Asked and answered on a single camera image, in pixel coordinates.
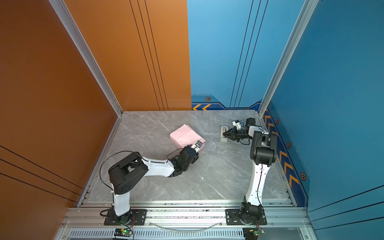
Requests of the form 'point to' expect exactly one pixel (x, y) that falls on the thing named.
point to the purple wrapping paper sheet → (187, 135)
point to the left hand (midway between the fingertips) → (193, 149)
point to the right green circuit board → (250, 233)
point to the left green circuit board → (123, 232)
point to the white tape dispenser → (223, 139)
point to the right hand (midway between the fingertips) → (224, 134)
